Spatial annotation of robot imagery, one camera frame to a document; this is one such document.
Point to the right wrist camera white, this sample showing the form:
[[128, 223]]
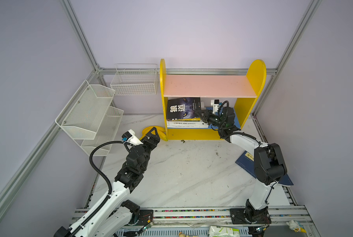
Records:
[[215, 103]]

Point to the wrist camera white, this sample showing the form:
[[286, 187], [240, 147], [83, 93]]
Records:
[[130, 137], [215, 103]]

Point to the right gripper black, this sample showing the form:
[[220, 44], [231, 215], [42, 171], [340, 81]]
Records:
[[205, 116]]

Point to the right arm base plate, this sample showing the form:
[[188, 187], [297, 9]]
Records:
[[249, 216]]

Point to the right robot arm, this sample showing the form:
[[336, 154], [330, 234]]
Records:
[[269, 164]]

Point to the blue book yellow label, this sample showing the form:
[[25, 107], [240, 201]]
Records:
[[286, 181], [246, 162]]

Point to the small toy figure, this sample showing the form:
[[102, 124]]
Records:
[[296, 226]]

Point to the white Javen Mao portfolio book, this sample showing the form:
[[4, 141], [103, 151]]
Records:
[[188, 126]]

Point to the white Chokladfabriken book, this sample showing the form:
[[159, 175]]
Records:
[[185, 122]]

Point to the yellow paperback book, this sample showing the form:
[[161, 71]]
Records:
[[183, 119]]

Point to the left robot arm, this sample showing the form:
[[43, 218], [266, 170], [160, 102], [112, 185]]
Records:
[[114, 210]]

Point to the blue book yellow label near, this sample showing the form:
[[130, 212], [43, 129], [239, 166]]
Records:
[[246, 162]]

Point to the black book white characters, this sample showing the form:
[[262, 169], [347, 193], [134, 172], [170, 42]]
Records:
[[183, 107]]

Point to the yellow banana bunch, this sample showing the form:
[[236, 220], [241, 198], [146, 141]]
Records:
[[155, 130]]

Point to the white wire basket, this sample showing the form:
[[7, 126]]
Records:
[[135, 79]]

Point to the aluminium front rail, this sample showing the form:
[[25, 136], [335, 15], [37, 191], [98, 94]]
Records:
[[197, 221]]

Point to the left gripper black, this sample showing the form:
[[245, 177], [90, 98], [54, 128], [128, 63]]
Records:
[[148, 141]]

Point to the blue book yellow label far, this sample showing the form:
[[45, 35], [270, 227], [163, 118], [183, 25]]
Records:
[[286, 181]]

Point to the white mesh two-tier rack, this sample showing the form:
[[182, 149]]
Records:
[[89, 118]]

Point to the yellow pink blue bookshelf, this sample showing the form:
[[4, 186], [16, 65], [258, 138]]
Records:
[[245, 89]]

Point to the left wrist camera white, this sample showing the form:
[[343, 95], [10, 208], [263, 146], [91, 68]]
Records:
[[130, 137]]

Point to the white green carton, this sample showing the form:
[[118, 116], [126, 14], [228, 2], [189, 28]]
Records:
[[218, 231]]

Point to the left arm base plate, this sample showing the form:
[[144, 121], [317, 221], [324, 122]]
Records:
[[142, 217]]

